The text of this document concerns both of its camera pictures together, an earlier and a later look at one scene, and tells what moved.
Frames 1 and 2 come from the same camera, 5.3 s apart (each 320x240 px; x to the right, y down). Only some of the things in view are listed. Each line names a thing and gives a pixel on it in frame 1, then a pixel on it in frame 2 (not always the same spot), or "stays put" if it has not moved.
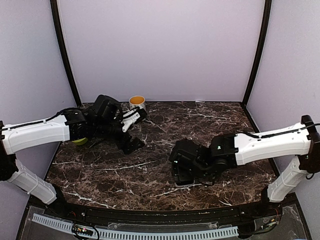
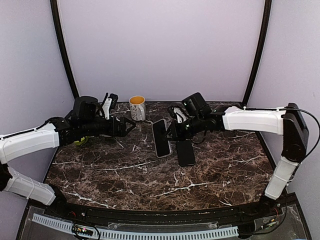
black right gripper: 179,174 -> 176,134
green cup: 81,142 stays put
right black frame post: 267,10 stays put
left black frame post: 57,24 stays put
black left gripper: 131,147 -> 121,132
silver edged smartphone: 184,183 -> 162,144
